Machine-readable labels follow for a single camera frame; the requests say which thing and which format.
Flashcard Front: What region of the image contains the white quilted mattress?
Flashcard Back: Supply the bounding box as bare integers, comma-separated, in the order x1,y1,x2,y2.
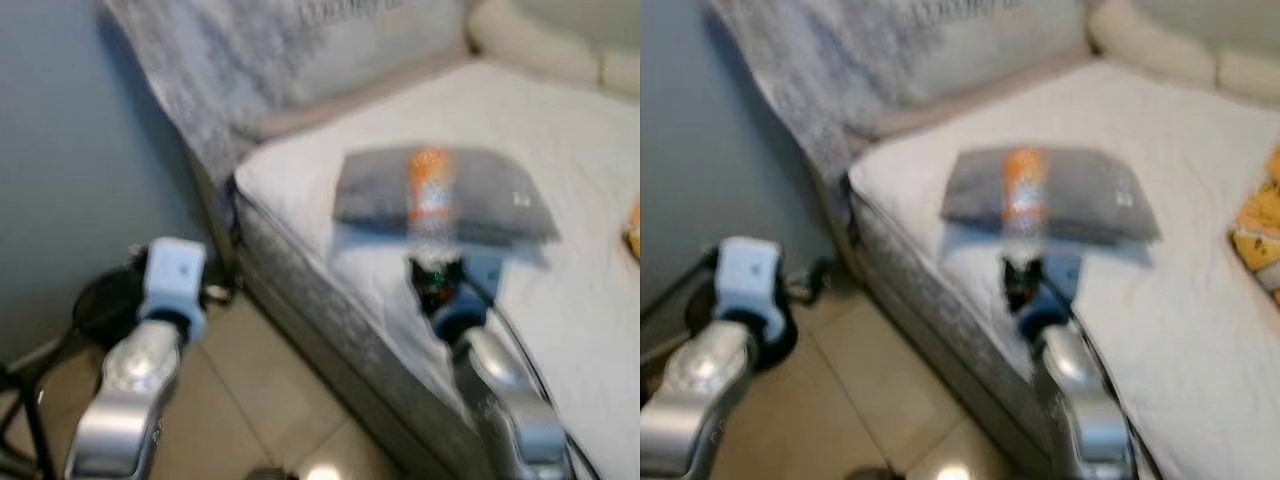
235,60,641,480
850,60,1280,480

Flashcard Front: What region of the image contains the clear bottle with orange label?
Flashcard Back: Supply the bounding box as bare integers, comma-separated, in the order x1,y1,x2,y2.
405,148,456,263
1003,148,1049,263

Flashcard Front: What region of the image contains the grey pillow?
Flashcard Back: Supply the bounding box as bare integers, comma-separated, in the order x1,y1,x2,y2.
942,148,1161,244
333,148,559,246

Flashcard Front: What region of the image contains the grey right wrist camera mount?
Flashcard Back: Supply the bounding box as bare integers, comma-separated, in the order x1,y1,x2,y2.
458,255,508,313
1040,255,1088,313

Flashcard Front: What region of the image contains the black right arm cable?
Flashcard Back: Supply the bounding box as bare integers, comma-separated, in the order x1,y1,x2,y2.
460,270,601,480
1043,275,1166,480

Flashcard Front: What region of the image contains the black metal stand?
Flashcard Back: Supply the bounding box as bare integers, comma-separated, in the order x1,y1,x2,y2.
0,262,151,479

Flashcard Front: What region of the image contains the cream bolster pillow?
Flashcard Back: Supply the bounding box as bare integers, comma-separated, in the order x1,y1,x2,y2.
468,0,641,96
1088,0,1280,101

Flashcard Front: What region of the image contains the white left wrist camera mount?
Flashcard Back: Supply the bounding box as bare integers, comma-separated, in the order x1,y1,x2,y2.
143,238,208,336
718,237,783,336

